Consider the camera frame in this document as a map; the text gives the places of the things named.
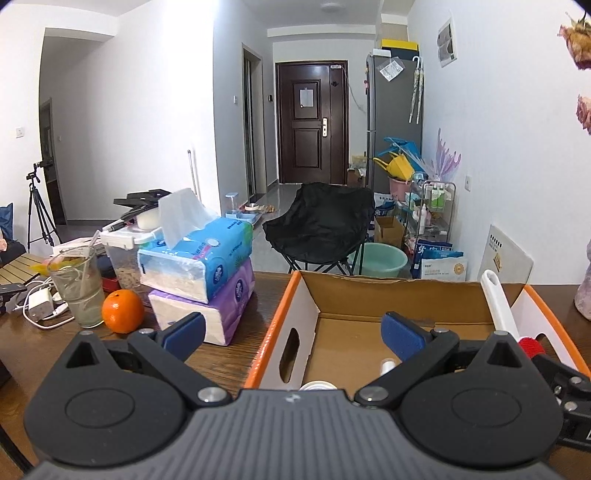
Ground green plastic basin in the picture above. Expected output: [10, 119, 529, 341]
[348, 243, 409, 279]

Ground clear plastic bag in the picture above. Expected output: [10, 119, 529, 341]
[379, 59, 404, 83]

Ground pink bucket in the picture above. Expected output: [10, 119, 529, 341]
[388, 175, 416, 201]

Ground flat white box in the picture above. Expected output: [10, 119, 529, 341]
[52, 237, 102, 257]

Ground glass cup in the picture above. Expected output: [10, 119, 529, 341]
[47, 247, 106, 329]

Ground red printed cardboard box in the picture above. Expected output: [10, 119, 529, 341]
[244, 270, 587, 398]

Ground blue and white bag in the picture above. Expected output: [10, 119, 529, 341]
[411, 242, 468, 281]

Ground camera tripod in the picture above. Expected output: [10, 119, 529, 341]
[25, 159, 61, 252]

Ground white charger with cable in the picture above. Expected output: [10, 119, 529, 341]
[23, 277, 75, 329]

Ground pink ceramic vase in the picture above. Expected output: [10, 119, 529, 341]
[574, 240, 591, 319]

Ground purple tissue pack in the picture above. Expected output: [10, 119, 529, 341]
[148, 256, 256, 346]

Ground white folded umbrella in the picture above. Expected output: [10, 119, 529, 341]
[409, 56, 424, 124]

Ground orange fruit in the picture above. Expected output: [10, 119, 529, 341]
[102, 289, 145, 334]

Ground dark brown entrance door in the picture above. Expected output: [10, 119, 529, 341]
[276, 61, 348, 186]

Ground yellow dustpan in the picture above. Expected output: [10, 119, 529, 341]
[373, 154, 416, 182]

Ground red and white lint brush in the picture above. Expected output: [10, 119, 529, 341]
[480, 270, 546, 357]

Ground purple clothes hangers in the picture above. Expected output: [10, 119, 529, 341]
[427, 128, 462, 181]

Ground grey refrigerator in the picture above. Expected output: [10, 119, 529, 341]
[365, 53, 424, 195]

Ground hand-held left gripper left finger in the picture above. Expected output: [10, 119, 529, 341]
[58, 312, 233, 408]

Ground white bowl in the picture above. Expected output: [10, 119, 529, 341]
[136, 208, 162, 230]

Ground interior door frame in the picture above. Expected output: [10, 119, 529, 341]
[242, 44, 267, 197]

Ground black device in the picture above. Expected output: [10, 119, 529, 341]
[113, 188, 172, 217]

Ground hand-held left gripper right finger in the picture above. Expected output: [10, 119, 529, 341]
[353, 311, 532, 409]

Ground wooden slat bench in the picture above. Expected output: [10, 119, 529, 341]
[0, 253, 44, 289]

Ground clear food container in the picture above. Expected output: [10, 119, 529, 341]
[100, 226, 160, 296]

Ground small cardboard box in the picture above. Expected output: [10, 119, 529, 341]
[374, 216, 407, 250]

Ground yellow box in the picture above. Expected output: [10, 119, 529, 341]
[381, 39, 420, 58]

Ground pet water feeder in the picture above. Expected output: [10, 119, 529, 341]
[225, 193, 273, 221]

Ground black folding chair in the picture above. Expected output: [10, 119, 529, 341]
[262, 182, 376, 275]

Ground blue plastic item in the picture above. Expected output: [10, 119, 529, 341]
[376, 136, 422, 160]

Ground white leaning board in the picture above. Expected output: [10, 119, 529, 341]
[475, 224, 534, 283]

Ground dark red box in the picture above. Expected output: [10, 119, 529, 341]
[97, 254, 117, 294]

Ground bunch of dried roses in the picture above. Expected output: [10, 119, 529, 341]
[558, 11, 591, 136]

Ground white pole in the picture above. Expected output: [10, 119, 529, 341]
[187, 148, 201, 204]

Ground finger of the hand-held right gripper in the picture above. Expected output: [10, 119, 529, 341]
[531, 352, 591, 417]

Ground metal storage rack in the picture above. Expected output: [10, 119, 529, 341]
[406, 181, 457, 259]

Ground wall electrical panel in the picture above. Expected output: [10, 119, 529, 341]
[437, 17, 459, 68]

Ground blue tissue pack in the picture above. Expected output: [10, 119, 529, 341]
[137, 188, 254, 304]

